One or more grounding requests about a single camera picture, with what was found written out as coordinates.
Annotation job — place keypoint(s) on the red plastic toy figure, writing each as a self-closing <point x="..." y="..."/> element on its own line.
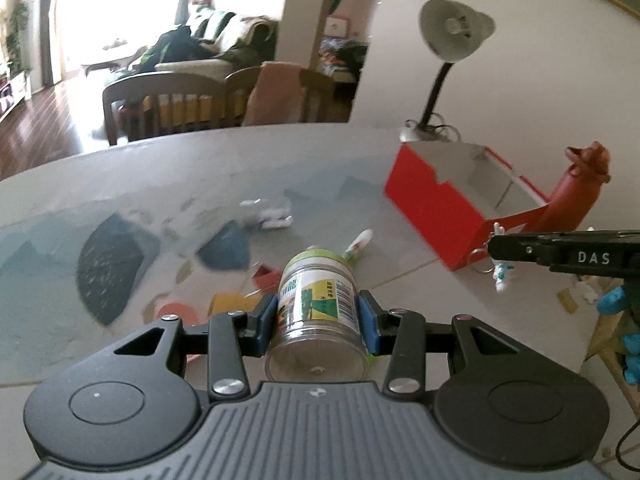
<point x="578" y="189"/>

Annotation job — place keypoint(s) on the grey desk lamp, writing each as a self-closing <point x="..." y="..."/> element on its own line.
<point x="452" y="31"/>

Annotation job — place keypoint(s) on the small yellow cardboard box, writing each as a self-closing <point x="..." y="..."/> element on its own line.
<point x="223" y="302"/>

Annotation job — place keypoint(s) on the dark wooden chair right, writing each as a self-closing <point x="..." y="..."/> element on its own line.
<point x="318" y="95"/>

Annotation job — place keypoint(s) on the green potted plant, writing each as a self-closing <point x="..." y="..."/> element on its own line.
<point x="12" y="25"/>

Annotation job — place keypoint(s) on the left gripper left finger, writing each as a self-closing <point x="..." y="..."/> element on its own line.
<point x="233" y="336"/>

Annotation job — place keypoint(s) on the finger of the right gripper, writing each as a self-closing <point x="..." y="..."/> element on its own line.
<point x="612" y="254"/>

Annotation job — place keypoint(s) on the pink cloth on chair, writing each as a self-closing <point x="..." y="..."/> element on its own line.
<point x="278" y="96"/>

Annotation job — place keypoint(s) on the sofa with clothes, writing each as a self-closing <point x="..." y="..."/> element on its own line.
<point x="236" y="40"/>

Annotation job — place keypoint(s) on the blue gloved hand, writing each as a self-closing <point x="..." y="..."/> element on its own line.
<point x="619" y="300"/>

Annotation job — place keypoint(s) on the green lid clear jar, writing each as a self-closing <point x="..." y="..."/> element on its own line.
<point x="317" y="337"/>

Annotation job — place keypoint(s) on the white tv cabinet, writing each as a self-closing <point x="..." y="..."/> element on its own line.
<point x="14" y="91"/>

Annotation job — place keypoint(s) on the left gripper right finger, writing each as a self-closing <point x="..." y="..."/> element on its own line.
<point x="400" y="335"/>

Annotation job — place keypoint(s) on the red cardboard box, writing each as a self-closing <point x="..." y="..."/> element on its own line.
<point x="453" y="193"/>

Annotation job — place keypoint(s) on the dark wooden chair left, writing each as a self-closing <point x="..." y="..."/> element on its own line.
<point x="155" y="104"/>

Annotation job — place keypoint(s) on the dark wooden chair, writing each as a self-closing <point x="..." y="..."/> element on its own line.
<point x="155" y="104"/>
<point x="318" y="95"/>

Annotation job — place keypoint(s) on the white green glue tube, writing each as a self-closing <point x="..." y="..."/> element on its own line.
<point x="358" y="245"/>

